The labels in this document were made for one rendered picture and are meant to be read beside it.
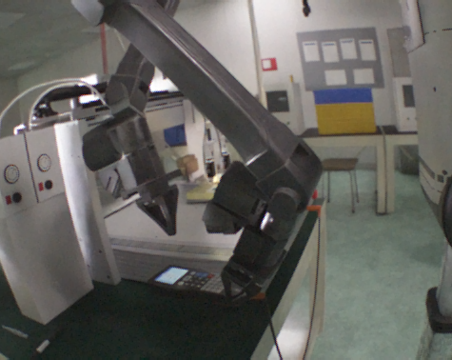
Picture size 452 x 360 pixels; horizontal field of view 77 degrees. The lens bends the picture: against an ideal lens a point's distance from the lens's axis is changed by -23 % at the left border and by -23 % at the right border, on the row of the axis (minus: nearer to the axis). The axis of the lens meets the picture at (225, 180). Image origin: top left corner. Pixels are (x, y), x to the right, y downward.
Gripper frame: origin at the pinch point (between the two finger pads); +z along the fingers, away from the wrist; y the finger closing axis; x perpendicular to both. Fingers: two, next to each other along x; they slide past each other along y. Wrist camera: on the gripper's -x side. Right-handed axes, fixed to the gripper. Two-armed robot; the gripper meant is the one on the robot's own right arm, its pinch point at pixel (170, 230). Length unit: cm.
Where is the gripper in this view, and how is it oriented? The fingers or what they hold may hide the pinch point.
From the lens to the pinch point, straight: 61.2
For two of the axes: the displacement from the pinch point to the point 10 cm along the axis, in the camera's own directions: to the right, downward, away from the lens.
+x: 8.1, -2.5, -5.3
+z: 3.6, 9.3, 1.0
